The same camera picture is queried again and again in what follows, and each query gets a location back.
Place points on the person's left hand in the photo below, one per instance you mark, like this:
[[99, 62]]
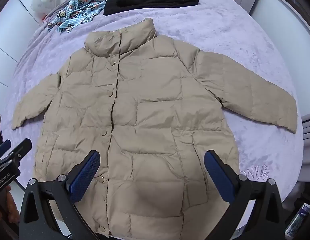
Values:
[[11, 202]]

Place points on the blue monkey print cloth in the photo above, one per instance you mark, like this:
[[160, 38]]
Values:
[[77, 10]]

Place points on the fan with white cover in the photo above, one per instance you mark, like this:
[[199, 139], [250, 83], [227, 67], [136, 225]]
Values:
[[43, 2]]

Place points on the black folded garment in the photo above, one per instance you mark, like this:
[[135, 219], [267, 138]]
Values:
[[155, 0]]

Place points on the beige puffer jacket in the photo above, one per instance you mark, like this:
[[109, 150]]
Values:
[[150, 100]]

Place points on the white wardrobe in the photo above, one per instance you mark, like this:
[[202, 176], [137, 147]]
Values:
[[7, 42]]

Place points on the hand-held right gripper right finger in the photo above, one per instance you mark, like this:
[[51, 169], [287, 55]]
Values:
[[220, 180]]

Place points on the purple fleece blanket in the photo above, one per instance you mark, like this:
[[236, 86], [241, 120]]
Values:
[[215, 30]]

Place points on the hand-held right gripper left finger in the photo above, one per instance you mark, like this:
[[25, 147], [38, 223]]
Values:
[[87, 177]]

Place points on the book with blue cover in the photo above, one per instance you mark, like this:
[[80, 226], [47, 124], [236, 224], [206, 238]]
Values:
[[301, 217]]

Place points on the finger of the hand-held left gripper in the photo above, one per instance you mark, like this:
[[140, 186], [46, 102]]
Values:
[[21, 148], [2, 148]]

